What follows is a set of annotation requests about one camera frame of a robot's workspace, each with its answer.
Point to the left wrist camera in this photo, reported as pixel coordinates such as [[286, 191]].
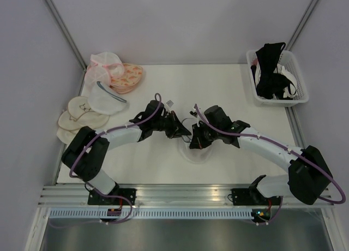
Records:
[[169, 103]]

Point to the left aluminium frame post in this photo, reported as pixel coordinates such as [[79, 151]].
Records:
[[53, 10]]

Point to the white plastic basket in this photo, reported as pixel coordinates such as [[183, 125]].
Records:
[[289, 62]]

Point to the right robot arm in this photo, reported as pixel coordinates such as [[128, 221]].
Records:
[[306, 172]]

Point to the aluminium rail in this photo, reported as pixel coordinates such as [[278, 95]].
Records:
[[147, 195]]

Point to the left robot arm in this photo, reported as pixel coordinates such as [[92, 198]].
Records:
[[86, 153]]

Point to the black bra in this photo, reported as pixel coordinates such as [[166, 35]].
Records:
[[270, 83]]

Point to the beige laundry bag top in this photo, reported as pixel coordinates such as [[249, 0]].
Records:
[[78, 106]]

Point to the white mesh bag blue zipper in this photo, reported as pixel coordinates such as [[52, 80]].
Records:
[[195, 156]]

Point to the white mesh bag blue trim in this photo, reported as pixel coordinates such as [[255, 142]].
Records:
[[104, 100]]

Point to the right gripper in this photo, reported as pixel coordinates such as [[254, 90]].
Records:
[[197, 142]]

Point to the beige laundry bag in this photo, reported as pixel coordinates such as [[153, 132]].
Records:
[[91, 119], [78, 106], [66, 136]]

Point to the pink trimmed mesh bag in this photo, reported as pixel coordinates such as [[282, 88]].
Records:
[[94, 74]]

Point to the right aluminium frame post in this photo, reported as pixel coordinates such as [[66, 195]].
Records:
[[302, 23]]

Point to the white bra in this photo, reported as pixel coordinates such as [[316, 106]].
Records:
[[290, 82]]

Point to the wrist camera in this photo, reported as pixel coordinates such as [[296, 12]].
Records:
[[169, 103], [196, 112]]

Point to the orange patterned laundry bag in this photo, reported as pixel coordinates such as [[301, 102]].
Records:
[[129, 80]]

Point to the aluminium frame post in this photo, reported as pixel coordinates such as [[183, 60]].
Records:
[[302, 23], [53, 10]]

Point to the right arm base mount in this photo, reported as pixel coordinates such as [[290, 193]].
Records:
[[242, 197]]

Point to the beige laundry bag bottom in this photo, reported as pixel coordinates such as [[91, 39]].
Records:
[[66, 136]]

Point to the beige laundry bag middle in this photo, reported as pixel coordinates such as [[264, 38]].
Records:
[[91, 119]]

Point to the white slotted cable duct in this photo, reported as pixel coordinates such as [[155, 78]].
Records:
[[153, 213]]

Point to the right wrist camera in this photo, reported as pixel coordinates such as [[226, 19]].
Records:
[[196, 112]]

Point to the pink mesh bag top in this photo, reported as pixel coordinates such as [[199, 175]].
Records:
[[107, 60]]

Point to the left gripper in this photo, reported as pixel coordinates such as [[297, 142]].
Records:
[[176, 129]]

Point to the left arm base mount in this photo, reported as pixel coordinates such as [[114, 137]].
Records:
[[123, 196]]

